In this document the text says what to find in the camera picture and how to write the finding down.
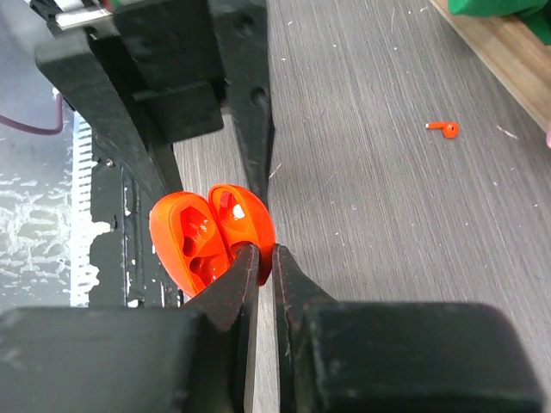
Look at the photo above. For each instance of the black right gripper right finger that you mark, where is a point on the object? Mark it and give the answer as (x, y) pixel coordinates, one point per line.
(341, 356)

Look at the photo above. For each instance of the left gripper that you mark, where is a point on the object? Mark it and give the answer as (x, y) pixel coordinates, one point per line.
(154, 76)

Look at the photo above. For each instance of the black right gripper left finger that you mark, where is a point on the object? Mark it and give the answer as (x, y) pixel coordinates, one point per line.
(199, 357)

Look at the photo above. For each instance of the orange earbud near case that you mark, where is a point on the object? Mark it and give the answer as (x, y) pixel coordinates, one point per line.
(449, 129)

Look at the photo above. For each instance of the wooden clothes rack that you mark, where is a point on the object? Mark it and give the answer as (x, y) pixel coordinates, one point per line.
(513, 54)

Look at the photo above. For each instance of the green t-shirt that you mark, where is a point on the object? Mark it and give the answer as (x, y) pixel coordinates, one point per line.
(535, 14)

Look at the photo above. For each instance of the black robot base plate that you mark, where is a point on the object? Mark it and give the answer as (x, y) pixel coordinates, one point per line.
(129, 271)

